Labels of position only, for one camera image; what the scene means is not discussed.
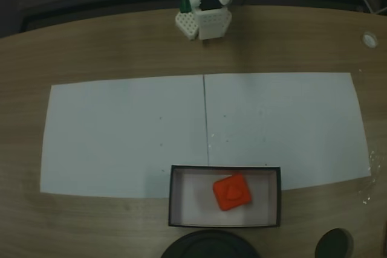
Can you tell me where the orange cube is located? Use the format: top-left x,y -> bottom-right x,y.
212,174 -> 253,211

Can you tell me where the small white round cap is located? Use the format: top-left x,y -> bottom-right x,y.
362,31 -> 378,49

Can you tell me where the dark brown open box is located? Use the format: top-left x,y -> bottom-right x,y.
167,164 -> 282,228

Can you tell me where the round cable hole in table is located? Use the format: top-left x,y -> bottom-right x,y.
314,228 -> 354,258

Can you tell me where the black round stand base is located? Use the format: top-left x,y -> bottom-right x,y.
160,229 -> 258,258

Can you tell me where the white paper sheet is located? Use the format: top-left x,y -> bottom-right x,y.
203,72 -> 372,192
39,74 -> 210,199

